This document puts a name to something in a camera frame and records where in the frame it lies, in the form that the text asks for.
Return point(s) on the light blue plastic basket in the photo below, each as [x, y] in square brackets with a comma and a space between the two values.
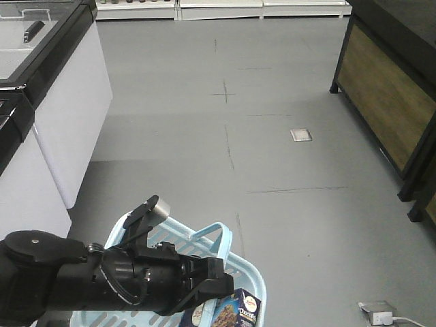
[209, 241]

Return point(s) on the white chest freezer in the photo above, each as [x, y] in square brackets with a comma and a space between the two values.
[30, 199]
[54, 84]

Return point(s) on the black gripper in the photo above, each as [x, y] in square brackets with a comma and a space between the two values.
[161, 280]

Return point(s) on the blue chocolate cookie box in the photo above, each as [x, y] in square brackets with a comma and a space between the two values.
[242, 308]

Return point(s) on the steel floor socket plate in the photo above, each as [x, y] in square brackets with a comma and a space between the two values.
[301, 135]

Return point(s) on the wooden black-framed display counter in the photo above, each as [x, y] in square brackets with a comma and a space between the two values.
[386, 69]

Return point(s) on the near white chest freezer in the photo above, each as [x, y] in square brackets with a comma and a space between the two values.
[30, 199]

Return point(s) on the far white chest freezer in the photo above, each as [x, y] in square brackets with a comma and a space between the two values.
[54, 84]

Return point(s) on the white power adapter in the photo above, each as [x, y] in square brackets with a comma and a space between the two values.
[381, 318]

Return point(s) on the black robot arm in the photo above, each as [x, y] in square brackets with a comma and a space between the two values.
[42, 272]

